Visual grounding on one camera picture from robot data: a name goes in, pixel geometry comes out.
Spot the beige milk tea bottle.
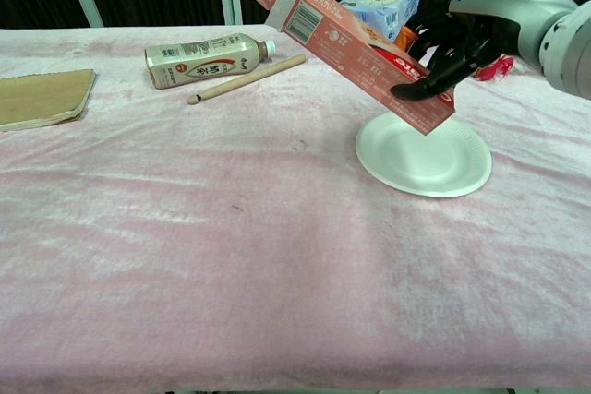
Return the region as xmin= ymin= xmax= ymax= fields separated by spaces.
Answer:
xmin=144 ymin=33 xmax=278 ymax=90

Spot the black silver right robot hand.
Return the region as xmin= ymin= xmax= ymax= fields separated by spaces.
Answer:
xmin=390 ymin=0 xmax=524 ymax=102

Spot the brown kraft notebook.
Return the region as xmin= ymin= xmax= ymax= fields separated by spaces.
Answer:
xmin=0 ymin=68 xmax=98 ymax=133

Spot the white paper plate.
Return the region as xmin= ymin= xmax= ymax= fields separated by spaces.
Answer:
xmin=355 ymin=112 xmax=494 ymax=199

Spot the pink red toothpaste box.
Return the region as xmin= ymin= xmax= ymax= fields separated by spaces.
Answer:
xmin=264 ymin=0 xmax=457 ymax=137

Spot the wooden stick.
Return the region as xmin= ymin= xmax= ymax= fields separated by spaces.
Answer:
xmin=187 ymin=54 xmax=308 ymax=106

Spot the pink plush tablecloth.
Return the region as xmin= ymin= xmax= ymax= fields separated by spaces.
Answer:
xmin=0 ymin=24 xmax=591 ymax=391

